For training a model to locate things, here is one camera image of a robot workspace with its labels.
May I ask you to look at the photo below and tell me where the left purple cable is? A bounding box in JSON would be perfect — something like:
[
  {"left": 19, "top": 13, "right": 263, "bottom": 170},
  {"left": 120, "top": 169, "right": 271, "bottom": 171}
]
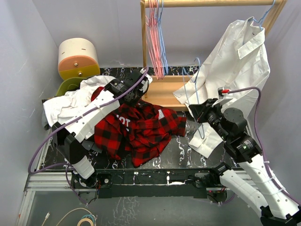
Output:
[{"left": 27, "top": 66, "right": 150, "bottom": 204}]

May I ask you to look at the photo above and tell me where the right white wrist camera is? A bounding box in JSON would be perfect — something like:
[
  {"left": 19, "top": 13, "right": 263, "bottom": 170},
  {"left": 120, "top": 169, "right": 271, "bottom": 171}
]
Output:
[{"left": 213, "top": 87, "right": 233, "bottom": 106}]

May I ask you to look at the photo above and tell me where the pink wire hanger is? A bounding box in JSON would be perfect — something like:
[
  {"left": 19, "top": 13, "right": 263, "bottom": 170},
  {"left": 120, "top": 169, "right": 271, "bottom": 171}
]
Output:
[{"left": 145, "top": 0, "right": 164, "bottom": 80}]

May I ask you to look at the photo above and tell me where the light blue wire hanger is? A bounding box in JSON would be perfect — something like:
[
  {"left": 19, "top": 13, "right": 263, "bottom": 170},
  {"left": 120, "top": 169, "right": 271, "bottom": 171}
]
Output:
[{"left": 182, "top": 57, "right": 205, "bottom": 139}]

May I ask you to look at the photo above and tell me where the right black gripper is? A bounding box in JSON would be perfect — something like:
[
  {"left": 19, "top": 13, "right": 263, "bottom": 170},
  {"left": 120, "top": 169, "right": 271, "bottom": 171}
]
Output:
[{"left": 189, "top": 98, "right": 230, "bottom": 142}]

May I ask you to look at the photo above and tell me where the white shirt on hanger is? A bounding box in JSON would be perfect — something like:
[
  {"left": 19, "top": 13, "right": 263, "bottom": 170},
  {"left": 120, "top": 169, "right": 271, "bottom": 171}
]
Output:
[{"left": 173, "top": 17, "right": 270, "bottom": 158}]

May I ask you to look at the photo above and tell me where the grey garment in pile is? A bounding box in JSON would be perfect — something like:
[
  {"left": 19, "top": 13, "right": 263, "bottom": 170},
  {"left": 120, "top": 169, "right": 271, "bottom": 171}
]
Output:
[{"left": 41, "top": 113, "right": 102, "bottom": 153}]

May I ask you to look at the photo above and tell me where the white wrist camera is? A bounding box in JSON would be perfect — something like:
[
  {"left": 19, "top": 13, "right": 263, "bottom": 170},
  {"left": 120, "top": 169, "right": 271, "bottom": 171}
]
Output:
[
  {"left": 139, "top": 74, "right": 153, "bottom": 92},
  {"left": 213, "top": 87, "right": 233, "bottom": 106}
]

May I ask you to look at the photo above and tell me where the aluminium frame rail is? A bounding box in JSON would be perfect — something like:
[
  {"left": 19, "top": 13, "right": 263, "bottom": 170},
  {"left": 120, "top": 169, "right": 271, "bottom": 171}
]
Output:
[{"left": 17, "top": 129, "right": 262, "bottom": 226}]

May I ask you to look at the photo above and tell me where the red black plaid shirt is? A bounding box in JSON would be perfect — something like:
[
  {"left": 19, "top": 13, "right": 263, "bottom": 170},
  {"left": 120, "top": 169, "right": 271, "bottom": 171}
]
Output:
[{"left": 94, "top": 100, "right": 187, "bottom": 168}]

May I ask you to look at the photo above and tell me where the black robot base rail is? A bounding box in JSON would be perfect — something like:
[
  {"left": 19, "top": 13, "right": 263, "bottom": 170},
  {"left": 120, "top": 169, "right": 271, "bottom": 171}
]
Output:
[{"left": 71, "top": 168, "right": 233, "bottom": 202}]

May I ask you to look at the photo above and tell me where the green laundry basket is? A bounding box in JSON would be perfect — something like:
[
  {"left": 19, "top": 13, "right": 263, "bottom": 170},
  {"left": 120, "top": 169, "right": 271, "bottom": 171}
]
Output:
[{"left": 55, "top": 77, "right": 86, "bottom": 97}]

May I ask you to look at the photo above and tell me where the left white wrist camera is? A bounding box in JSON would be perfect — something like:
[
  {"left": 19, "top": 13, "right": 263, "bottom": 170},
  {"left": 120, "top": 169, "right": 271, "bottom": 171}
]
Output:
[{"left": 139, "top": 74, "right": 153, "bottom": 92}]

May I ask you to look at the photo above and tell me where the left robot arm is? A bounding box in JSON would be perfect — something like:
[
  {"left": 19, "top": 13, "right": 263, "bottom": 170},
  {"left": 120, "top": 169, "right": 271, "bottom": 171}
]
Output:
[{"left": 52, "top": 68, "right": 153, "bottom": 188}]

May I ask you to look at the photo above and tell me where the blue hanger holding shirt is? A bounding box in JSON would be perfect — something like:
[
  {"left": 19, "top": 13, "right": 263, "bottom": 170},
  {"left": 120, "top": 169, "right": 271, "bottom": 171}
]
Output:
[{"left": 252, "top": 0, "right": 276, "bottom": 31}]

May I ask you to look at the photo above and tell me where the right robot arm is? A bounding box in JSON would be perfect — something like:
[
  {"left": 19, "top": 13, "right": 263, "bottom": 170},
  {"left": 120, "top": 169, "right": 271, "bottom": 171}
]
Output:
[{"left": 189, "top": 98, "right": 301, "bottom": 226}]

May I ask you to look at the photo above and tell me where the wooden clothes rack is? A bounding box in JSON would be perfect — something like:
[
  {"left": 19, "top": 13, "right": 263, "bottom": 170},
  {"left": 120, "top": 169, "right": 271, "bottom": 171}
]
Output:
[{"left": 140, "top": 0, "right": 287, "bottom": 112}]

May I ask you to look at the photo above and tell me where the cream cylindrical drum toy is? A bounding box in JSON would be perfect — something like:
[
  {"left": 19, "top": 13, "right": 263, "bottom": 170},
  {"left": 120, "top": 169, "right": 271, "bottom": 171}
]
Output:
[{"left": 58, "top": 38, "right": 100, "bottom": 81}]

